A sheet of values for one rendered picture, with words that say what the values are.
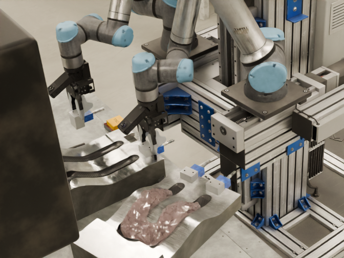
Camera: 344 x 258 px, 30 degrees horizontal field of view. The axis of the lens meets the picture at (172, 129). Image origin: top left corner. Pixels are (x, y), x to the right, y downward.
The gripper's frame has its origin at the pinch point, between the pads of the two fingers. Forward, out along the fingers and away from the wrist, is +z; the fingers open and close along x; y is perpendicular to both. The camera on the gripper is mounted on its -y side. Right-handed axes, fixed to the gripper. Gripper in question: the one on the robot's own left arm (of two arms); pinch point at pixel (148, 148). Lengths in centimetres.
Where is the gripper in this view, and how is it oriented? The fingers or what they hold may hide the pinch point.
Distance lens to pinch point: 220.3
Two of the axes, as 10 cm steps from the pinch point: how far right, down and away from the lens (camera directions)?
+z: 0.8, 8.2, 5.7
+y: 8.3, -3.7, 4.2
